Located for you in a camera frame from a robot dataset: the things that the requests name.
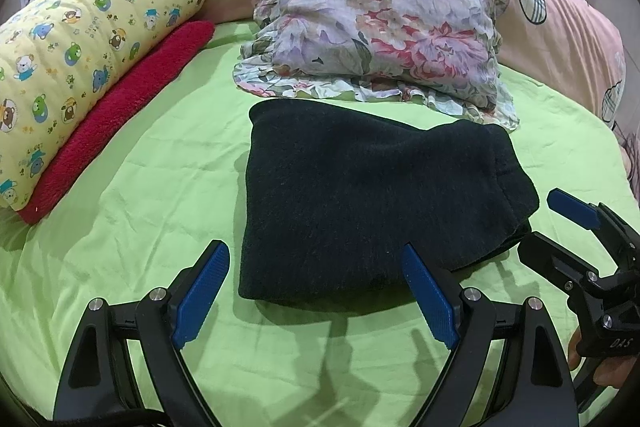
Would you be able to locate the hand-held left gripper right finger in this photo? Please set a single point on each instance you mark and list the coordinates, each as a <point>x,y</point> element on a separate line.
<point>430,297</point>

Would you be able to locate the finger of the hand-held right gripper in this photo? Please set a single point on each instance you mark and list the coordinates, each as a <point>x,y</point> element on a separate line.
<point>570,207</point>
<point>545,257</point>

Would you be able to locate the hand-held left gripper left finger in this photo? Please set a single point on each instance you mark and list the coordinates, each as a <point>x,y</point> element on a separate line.
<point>202,292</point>

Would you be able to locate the black pants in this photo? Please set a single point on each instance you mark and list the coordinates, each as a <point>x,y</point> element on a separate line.
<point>360,207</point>

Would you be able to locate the person's right hand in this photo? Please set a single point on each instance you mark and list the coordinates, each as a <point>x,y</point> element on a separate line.
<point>607,374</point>

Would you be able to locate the green bedsheet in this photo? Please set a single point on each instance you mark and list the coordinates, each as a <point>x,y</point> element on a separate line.
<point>150,182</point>

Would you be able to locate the red towel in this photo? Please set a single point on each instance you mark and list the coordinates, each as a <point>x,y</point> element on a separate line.
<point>115,107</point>

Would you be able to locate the floral ruffled pillow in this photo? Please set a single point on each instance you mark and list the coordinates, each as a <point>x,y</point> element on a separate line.
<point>380,22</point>

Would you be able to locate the yellow animal print pillow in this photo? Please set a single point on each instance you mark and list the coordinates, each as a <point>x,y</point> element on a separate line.
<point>75,47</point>

